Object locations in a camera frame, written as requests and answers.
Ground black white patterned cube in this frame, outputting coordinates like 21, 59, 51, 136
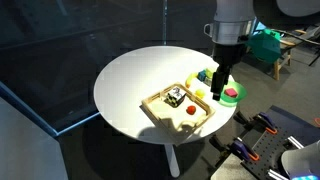
164, 85, 187, 108

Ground yellow toy lemon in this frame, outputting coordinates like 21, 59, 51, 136
194, 88, 207, 99

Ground wooden tray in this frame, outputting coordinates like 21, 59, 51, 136
141, 82, 217, 142

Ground blue block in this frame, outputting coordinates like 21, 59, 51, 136
197, 69, 208, 83

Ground white robot base blue light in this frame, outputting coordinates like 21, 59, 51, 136
280, 139, 320, 180

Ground wooden chair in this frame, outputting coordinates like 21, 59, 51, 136
273, 28, 320, 81

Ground grey white board panel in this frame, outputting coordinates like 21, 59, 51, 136
0, 96, 69, 180

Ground aluminium rail piece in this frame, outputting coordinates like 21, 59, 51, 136
287, 135, 305, 150

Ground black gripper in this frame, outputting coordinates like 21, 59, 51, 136
210, 41, 248, 102

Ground light green block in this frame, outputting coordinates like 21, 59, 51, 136
204, 67, 218, 79

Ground purple clamp orange tips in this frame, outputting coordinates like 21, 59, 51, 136
209, 134, 261, 163
234, 110, 278, 136

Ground white table pedestal leg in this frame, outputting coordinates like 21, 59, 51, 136
163, 143, 181, 178

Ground green translucent bowl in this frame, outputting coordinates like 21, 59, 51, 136
218, 80, 248, 108

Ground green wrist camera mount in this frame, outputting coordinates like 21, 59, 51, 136
247, 29, 283, 64

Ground red toy strawberry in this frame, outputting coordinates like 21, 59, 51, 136
185, 105, 197, 116

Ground black perforated breadboard plate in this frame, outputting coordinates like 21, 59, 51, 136
239, 105, 320, 180

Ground metal glass partition frame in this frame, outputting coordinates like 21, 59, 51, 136
0, 0, 168, 138

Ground pink red block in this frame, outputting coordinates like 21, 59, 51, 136
223, 87, 239, 99

